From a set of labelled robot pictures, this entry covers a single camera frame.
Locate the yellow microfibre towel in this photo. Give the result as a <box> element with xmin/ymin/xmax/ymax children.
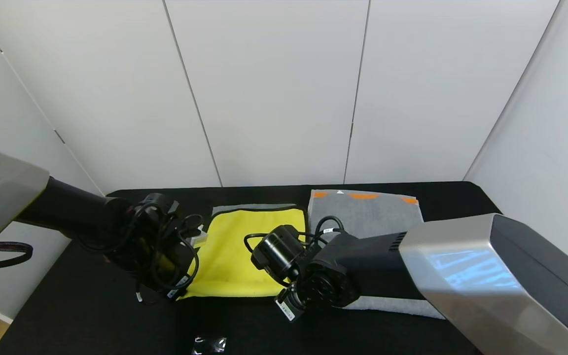
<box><xmin>178</xmin><ymin>204</ymin><xmax>309</xmax><ymax>300</ymax></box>

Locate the grey towel with orange marks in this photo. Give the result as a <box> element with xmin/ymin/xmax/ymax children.
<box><xmin>308</xmin><ymin>189</ymin><xmax>445</xmax><ymax>320</ymax></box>

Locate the crumpled clear plastic scrap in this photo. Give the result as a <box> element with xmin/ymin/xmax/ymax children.
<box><xmin>191</xmin><ymin>336</ymin><xmax>228</xmax><ymax>355</ymax></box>

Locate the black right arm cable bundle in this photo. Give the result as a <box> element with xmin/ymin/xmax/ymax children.
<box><xmin>244</xmin><ymin>215</ymin><xmax>346</xmax><ymax>254</ymax></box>

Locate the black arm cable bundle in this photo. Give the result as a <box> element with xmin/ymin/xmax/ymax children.
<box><xmin>134</xmin><ymin>200</ymin><xmax>203</xmax><ymax>291</ymax></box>
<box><xmin>244</xmin><ymin>215</ymin><xmax>346</xmax><ymax>254</ymax></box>

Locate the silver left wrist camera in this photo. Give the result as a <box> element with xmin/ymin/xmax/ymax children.
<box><xmin>185</xmin><ymin>229</ymin><xmax>209</xmax><ymax>247</ymax></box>

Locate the black left arm cable bundle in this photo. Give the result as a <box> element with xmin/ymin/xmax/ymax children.
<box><xmin>134</xmin><ymin>200</ymin><xmax>203</xmax><ymax>291</ymax></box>

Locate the dark braided hose loop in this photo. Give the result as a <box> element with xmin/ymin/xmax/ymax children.
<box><xmin>0</xmin><ymin>242</ymin><xmax>34</xmax><ymax>272</ymax></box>

